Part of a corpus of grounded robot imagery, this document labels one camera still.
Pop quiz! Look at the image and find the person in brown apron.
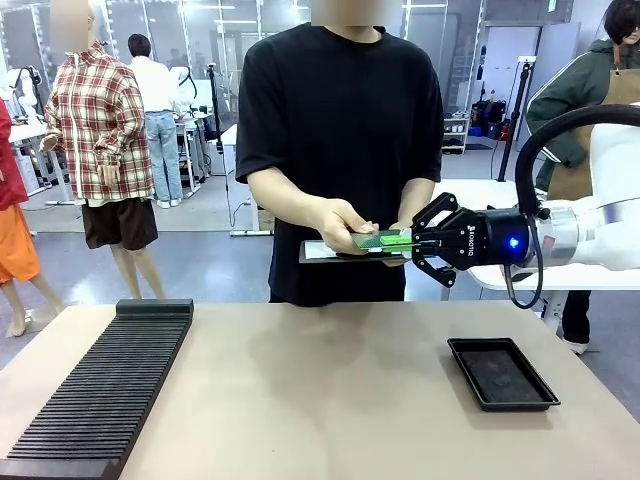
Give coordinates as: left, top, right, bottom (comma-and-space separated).
527, 0, 640, 356

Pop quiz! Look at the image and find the person's right hand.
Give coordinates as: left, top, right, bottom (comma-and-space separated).
317, 198, 381, 257

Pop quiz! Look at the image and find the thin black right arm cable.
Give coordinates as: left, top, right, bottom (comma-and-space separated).
503, 214, 547, 309

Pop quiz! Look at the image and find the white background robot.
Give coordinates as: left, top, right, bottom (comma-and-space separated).
3, 66, 47, 121
169, 64, 200, 117

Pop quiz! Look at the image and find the mannequin in red and orange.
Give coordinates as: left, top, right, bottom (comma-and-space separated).
0, 97, 66, 339

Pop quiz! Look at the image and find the black handheld tray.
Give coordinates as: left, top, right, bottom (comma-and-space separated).
298, 238, 417, 266

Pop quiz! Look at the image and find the slim black background tripod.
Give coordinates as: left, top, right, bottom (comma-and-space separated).
206, 62, 227, 176

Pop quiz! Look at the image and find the person's left forearm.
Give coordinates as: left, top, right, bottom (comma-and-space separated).
394, 177, 437, 231

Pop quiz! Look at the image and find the black plastic tray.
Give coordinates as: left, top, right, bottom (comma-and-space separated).
446, 337, 561, 413

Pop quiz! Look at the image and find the white shoe shelf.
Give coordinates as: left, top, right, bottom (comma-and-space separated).
442, 116, 472, 155

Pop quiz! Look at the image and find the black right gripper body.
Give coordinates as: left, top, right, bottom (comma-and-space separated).
432, 207, 531, 272

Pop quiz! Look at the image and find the person's right forearm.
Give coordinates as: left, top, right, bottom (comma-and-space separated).
248, 167, 341, 236

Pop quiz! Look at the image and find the white side table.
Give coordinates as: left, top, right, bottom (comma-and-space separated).
433, 178, 640, 321

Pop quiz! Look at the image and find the person in black t-shirt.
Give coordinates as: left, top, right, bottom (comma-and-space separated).
234, 0, 446, 307

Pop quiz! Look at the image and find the thick black right arm hose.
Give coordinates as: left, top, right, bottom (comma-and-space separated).
514, 103, 640, 222

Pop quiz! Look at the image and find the black tripod with white head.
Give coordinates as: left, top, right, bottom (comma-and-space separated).
497, 55, 537, 184

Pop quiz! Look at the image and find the mannequin in plaid shirt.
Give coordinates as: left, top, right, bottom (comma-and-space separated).
38, 0, 167, 301

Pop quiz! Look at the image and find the person in white shirt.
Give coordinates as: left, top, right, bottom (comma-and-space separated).
127, 33, 185, 209

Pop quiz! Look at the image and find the green PCB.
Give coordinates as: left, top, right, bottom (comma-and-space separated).
349, 229, 414, 251

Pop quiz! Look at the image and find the black slotted PCB rack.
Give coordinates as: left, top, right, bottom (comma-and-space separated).
0, 298, 195, 480

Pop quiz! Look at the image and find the white background desk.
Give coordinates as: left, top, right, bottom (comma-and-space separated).
218, 122, 275, 237

